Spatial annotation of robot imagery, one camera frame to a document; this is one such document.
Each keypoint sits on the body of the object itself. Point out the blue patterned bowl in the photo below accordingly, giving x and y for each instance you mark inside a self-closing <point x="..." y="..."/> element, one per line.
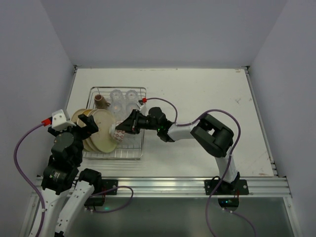
<point x="117" y="135"/>

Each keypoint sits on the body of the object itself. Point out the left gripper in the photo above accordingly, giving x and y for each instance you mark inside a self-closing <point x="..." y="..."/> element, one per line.
<point x="82" y="127"/>

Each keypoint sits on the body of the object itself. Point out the green rear plate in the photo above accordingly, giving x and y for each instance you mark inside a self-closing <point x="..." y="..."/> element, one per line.
<point x="75" y="118"/>

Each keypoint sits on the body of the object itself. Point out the brown ceramic mug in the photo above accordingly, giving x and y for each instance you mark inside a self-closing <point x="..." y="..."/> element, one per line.
<point x="100" y="102"/>

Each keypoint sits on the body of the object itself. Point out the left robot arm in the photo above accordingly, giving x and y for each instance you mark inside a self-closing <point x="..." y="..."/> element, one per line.
<point x="64" y="189"/>

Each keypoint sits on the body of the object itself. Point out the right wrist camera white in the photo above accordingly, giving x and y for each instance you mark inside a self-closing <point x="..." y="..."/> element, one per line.
<point x="141" y="107"/>

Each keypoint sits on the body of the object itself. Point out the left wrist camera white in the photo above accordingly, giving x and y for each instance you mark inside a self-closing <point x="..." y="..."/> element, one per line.
<point x="61" y="120"/>

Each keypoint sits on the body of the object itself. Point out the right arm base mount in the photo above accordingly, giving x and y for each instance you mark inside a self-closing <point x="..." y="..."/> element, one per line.
<point x="227" y="190"/>

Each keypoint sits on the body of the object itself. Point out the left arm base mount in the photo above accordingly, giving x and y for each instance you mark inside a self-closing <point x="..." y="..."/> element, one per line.
<point x="98" y="201"/>

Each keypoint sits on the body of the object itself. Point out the clear glass front right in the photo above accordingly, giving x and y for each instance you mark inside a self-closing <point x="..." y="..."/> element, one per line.
<point x="130" y="107"/>

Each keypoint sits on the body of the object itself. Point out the clear glass back right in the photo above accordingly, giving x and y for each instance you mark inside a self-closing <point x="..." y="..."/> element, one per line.
<point x="131" y="96"/>

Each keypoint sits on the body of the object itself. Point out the clear glass front left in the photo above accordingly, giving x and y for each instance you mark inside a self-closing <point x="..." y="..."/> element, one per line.
<point x="117" y="110"/>

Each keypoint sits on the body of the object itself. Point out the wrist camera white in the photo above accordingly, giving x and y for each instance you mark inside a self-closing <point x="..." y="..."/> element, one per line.
<point x="141" y="107"/>
<point x="61" y="120"/>

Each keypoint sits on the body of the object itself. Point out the aluminium front rail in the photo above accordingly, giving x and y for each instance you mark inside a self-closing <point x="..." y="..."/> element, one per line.
<point x="167" y="187"/>

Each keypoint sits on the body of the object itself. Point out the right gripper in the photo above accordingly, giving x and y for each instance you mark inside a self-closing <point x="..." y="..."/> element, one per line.
<point x="135" y="122"/>

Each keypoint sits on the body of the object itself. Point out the metal wire dish rack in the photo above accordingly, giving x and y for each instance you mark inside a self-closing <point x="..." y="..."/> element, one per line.
<point x="132" y="145"/>

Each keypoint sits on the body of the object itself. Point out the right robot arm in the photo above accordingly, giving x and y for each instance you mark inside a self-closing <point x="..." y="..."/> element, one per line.
<point x="215" y="137"/>

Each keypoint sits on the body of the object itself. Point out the pink beige plate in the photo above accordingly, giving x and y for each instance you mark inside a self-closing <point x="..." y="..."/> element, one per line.
<point x="89" y="112"/>

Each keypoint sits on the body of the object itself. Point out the beige front plate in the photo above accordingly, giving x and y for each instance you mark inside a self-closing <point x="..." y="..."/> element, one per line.
<point x="102" y="139"/>

